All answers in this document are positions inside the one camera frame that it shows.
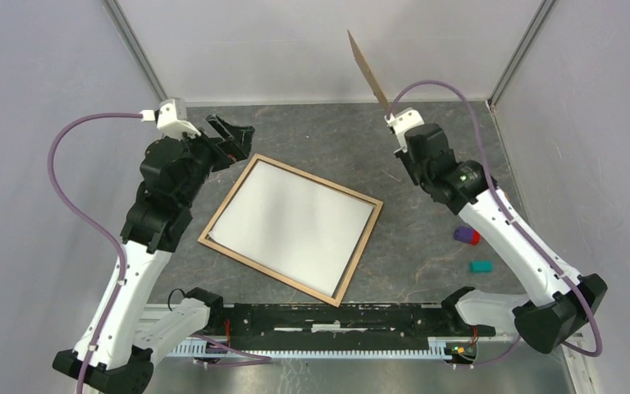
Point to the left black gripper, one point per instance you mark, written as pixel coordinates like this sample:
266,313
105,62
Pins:
241,135

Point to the wooden picture frame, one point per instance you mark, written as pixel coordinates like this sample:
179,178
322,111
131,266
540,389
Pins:
209,242

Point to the landscape photo print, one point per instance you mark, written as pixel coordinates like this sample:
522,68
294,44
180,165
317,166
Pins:
293,225

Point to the brown cardboard backing board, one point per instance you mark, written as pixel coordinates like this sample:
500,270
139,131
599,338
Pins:
367,74

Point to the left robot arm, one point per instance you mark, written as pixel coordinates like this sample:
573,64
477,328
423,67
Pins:
112,356

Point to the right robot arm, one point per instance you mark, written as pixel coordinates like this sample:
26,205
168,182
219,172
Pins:
558,300

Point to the purple red block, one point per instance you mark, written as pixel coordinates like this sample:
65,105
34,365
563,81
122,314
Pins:
467,235

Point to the teal block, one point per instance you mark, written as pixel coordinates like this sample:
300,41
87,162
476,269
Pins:
481,266

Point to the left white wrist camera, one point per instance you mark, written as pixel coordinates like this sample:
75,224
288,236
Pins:
171,119

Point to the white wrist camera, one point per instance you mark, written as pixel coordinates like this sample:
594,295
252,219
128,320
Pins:
171,119
403,122

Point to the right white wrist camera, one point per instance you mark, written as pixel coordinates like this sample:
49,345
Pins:
403,122

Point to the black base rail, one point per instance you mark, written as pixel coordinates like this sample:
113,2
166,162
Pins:
357,326

